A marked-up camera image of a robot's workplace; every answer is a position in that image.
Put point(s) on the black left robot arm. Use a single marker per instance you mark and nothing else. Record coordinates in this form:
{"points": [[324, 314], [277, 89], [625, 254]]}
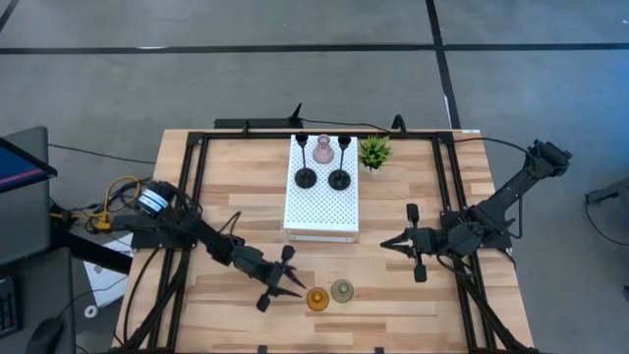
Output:
{"points": [[206, 236]]}

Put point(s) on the white perforated metal shelf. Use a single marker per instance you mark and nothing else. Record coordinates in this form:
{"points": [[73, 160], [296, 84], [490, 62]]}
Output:
{"points": [[322, 211]]}

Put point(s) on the black stand bar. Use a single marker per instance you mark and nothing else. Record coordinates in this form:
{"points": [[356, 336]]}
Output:
{"points": [[88, 251]]}

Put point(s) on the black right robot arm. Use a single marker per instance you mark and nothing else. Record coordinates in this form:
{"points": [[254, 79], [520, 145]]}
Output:
{"points": [[511, 187]]}

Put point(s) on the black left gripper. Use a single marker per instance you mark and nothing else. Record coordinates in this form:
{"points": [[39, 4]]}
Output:
{"points": [[263, 268]]}

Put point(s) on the pink glass candle holder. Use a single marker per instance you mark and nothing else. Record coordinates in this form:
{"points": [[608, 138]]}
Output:
{"points": [[323, 153]]}

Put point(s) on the grey monitor with blue screen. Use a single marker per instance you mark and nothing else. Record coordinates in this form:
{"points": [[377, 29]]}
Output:
{"points": [[19, 172]]}

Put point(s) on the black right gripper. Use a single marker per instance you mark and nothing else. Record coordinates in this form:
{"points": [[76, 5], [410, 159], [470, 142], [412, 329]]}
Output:
{"points": [[430, 242]]}

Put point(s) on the white paper sheet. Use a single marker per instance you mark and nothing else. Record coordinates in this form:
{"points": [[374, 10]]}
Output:
{"points": [[105, 282]]}

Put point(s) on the dark grey desk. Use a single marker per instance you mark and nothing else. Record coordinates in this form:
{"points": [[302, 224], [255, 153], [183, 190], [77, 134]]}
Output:
{"points": [[39, 285]]}

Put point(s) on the black computer mouse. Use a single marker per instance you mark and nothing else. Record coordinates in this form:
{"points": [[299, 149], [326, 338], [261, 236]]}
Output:
{"points": [[45, 336]]}

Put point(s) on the black keyboard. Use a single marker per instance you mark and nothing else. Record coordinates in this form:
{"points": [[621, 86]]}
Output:
{"points": [[7, 310]]}

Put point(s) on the white tape roll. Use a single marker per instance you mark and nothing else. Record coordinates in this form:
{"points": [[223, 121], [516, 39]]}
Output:
{"points": [[86, 311]]}

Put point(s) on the black metal table frame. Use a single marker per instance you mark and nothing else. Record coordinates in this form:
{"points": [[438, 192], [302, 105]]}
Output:
{"points": [[236, 134]]}

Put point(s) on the tall black candlestick holder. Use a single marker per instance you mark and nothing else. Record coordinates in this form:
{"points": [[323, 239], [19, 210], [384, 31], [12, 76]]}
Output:
{"points": [[339, 180], [305, 178]]}

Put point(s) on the amber glass candle holder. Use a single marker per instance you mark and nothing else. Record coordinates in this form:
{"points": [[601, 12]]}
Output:
{"points": [[317, 299]]}

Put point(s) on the small green potted plant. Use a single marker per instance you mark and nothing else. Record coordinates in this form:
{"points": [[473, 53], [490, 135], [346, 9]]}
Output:
{"points": [[374, 152]]}

